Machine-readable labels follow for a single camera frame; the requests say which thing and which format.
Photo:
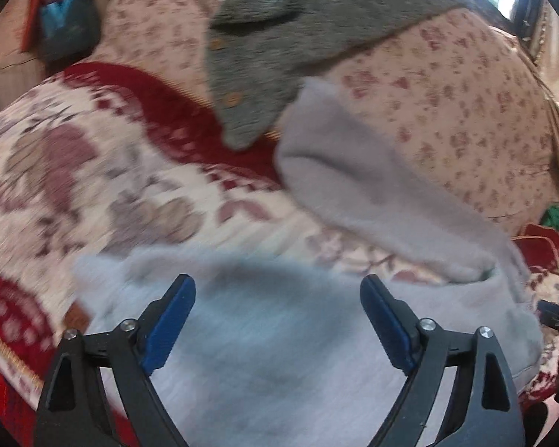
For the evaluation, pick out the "blue cloth item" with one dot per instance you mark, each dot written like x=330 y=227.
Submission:
x=67 y=21

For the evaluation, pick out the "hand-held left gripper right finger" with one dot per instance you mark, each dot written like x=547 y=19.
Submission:
x=391 y=326

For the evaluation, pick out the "pink floral quilt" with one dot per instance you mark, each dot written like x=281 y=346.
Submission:
x=447 y=102

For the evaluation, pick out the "red and white floral blanket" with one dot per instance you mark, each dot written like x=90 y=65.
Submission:
x=74 y=172

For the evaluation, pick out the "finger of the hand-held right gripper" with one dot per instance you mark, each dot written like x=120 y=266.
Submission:
x=556 y=314

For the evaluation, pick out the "light grey fleece pants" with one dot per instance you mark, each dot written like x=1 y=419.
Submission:
x=261 y=358

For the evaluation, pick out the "green item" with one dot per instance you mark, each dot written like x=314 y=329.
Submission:
x=553 y=218

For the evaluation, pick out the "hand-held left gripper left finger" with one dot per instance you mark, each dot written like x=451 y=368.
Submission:
x=165 y=326

